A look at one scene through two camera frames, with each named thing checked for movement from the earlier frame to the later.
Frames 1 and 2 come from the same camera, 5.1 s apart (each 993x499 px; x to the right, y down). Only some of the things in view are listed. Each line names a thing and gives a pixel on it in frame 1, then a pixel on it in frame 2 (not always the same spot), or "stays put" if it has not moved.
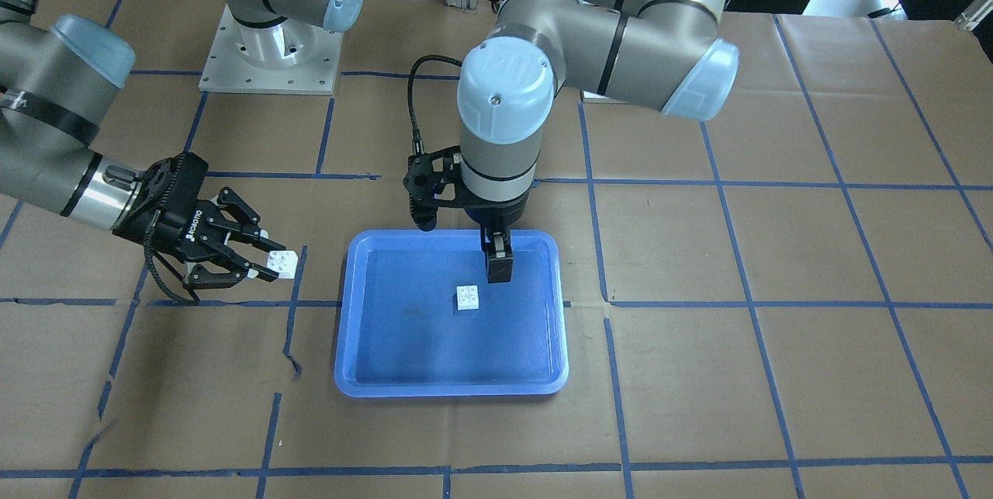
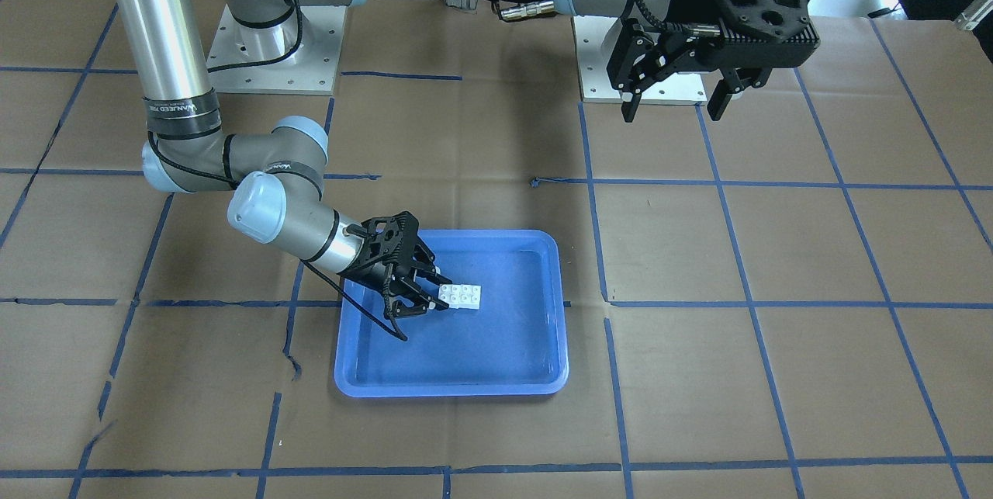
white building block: [467, 297] stays put
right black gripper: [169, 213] to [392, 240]
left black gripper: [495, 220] to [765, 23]
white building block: [285, 262] to [450, 294]
